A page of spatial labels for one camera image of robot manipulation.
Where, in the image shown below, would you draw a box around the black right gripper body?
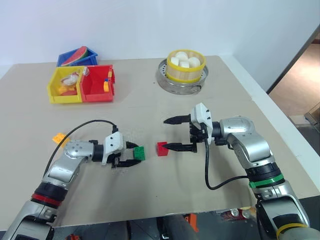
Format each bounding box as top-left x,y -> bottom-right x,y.
188,120 -> 209,144

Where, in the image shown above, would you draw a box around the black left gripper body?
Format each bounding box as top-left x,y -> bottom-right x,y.
107,142 -> 130,170

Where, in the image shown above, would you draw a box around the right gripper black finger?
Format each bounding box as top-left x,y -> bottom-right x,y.
165,142 -> 199,154
162,114 -> 192,126

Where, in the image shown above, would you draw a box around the green toy brick cube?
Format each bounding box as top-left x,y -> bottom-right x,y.
133,145 -> 147,161

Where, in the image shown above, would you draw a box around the red toy brick cube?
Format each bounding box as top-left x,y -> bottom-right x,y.
156,141 -> 170,157

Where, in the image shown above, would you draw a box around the stainless steel steamer pot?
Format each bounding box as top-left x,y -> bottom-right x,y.
156,58 -> 209,96

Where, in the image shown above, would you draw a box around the bamboo steamer basket yellow rim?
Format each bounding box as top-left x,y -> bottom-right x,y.
166,48 -> 207,84

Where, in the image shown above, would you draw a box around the red plastic storage bin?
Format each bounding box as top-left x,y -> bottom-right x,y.
79,64 -> 117,103

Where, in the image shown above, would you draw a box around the orange toy brick cube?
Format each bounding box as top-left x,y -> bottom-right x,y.
52,132 -> 71,149

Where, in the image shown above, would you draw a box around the orange plastic part under table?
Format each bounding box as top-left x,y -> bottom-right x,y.
188,213 -> 200,233

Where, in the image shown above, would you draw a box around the dark rounded shape under table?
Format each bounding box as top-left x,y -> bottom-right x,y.
156,214 -> 200,240

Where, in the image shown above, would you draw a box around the yellow plastic storage bin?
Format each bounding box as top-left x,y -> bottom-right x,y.
47,66 -> 85,104

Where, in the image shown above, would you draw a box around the red cans under table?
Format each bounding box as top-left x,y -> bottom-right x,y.
219,207 -> 252,222

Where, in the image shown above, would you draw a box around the yellow toy food pieces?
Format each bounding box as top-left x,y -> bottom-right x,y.
57,84 -> 77,94

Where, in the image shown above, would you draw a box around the white item in clear bag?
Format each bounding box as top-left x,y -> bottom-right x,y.
59,72 -> 80,87

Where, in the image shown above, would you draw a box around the blue plastic storage bin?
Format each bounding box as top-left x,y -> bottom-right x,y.
56,46 -> 99,68

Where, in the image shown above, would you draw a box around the toy watermelon slice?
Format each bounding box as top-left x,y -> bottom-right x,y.
60,46 -> 89,67

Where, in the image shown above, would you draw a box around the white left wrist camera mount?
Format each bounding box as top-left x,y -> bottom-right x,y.
101,132 -> 125,167

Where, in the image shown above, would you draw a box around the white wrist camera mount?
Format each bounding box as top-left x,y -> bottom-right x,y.
101,132 -> 125,167
191,102 -> 214,146

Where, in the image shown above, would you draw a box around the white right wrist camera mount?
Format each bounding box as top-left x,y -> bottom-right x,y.
191,102 -> 214,146

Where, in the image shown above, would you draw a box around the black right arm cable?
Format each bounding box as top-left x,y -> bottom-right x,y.
204,139 -> 250,191

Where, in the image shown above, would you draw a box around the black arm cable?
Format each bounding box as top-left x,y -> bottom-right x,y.
42,119 -> 119,180
204,139 -> 250,191

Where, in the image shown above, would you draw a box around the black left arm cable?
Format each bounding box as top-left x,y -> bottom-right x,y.
42,119 -> 119,180

